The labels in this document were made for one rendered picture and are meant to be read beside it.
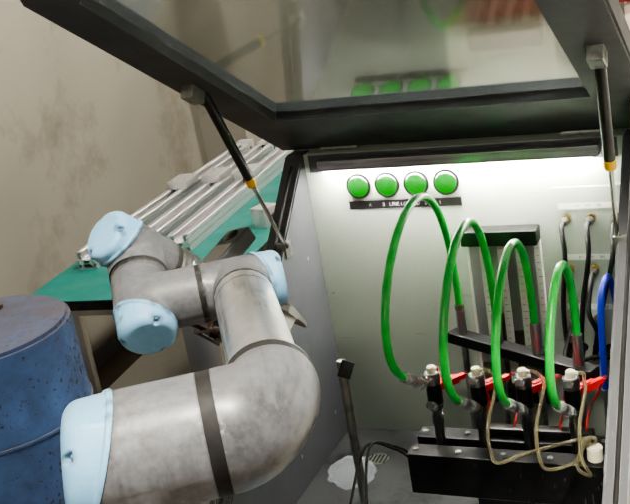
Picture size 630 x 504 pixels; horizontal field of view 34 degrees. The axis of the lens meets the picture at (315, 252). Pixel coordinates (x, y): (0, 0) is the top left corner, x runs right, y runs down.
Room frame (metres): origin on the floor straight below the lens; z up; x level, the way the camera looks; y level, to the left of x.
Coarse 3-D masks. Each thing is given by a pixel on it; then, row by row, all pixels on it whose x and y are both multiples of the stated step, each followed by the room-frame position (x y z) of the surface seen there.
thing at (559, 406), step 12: (564, 264) 1.51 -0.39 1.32; (552, 276) 1.48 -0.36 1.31; (564, 276) 1.56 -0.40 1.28; (552, 288) 1.45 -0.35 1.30; (552, 300) 1.44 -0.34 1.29; (576, 300) 1.57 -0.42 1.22; (552, 312) 1.42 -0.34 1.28; (576, 312) 1.58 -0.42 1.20; (552, 324) 1.41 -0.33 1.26; (576, 324) 1.58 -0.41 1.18; (552, 336) 1.40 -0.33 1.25; (576, 336) 1.58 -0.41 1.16; (552, 348) 1.39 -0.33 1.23; (576, 348) 1.58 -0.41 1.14; (552, 360) 1.38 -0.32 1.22; (576, 360) 1.58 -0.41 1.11; (552, 372) 1.38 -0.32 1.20; (552, 384) 1.38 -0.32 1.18; (552, 396) 1.38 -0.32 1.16; (564, 408) 1.41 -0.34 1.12
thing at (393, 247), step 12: (408, 204) 1.62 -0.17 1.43; (432, 204) 1.72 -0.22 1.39; (396, 228) 1.56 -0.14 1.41; (444, 228) 1.76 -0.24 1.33; (396, 240) 1.54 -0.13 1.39; (444, 240) 1.78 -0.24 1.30; (396, 252) 1.53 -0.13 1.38; (456, 264) 1.79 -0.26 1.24; (384, 276) 1.50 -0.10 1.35; (456, 276) 1.79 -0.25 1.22; (384, 288) 1.49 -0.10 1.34; (456, 288) 1.79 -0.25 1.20; (384, 300) 1.48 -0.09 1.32; (456, 300) 1.79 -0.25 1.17; (384, 312) 1.47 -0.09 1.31; (384, 324) 1.46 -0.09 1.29; (384, 336) 1.46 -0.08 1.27; (384, 348) 1.46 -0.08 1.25; (396, 372) 1.47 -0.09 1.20
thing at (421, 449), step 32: (416, 448) 1.60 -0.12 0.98; (448, 448) 1.59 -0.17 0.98; (480, 448) 1.57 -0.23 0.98; (512, 448) 1.57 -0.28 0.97; (416, 480) 1.59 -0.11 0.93; (448, 480) 1.56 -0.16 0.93; (480, 480) 1.54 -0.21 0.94; (512, 480) 1.51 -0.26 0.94; (544, 480) 1.49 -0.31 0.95; (576, 480) 1.47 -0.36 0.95
